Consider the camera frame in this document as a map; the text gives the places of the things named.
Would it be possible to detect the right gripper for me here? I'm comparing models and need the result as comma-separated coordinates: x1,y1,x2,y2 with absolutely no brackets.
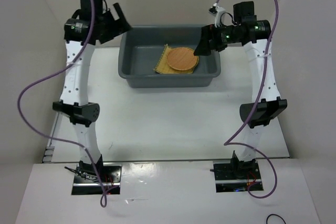
194,21,242,55

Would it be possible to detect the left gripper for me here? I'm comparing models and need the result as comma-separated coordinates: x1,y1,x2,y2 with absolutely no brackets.
98,3,133,44

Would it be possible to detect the rectangular bamboo mat tray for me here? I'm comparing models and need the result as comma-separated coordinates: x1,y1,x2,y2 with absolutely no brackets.
154,45,197,74

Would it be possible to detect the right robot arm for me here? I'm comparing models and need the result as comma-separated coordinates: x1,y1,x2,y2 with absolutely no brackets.
194,1,287,179

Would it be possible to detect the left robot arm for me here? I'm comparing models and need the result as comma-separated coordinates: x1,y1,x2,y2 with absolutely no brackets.
52,0,221,182

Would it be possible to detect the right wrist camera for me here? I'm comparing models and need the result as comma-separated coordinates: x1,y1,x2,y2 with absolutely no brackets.
208,3,226,27

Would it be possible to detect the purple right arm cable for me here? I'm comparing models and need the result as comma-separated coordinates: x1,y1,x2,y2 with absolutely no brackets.
215,0,279,199

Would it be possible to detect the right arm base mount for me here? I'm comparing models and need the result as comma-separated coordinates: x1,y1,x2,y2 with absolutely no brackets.
210,161,264,193

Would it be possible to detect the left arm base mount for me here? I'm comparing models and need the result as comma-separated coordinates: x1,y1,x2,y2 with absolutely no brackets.
64,165,123,196

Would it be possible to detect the black cable loop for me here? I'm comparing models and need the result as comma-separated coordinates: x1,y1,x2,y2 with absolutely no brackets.
266,214,286,224

